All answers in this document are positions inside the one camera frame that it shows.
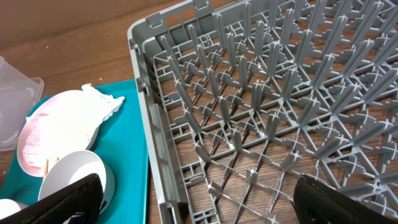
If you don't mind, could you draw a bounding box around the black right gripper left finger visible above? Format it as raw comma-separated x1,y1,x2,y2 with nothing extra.
1,173,104,224

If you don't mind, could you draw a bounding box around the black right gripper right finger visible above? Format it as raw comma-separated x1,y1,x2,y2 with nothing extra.
292,175,397,224

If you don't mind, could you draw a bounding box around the small white cup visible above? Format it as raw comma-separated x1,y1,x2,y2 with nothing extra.
0,198,24,220

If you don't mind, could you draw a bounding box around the white napkin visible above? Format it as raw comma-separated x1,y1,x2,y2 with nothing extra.
19,84,125,168

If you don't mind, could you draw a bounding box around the grey dishwasher rack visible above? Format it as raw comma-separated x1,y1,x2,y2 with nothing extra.
127,0,397,223

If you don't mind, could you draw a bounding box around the grey-green bowl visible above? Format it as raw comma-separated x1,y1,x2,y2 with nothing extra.
38,150,116,214

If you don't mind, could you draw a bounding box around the left wooden chopstick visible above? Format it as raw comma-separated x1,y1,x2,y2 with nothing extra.
43,159,49,179

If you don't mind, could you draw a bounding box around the teal plastic tray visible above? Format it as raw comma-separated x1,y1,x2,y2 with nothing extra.
0,78,150,224

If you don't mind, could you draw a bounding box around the pink round plate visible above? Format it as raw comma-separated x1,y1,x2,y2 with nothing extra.
17,90,98,177

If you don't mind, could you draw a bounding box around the clear plastic bin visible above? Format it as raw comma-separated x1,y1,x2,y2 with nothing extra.
1,58,44,151

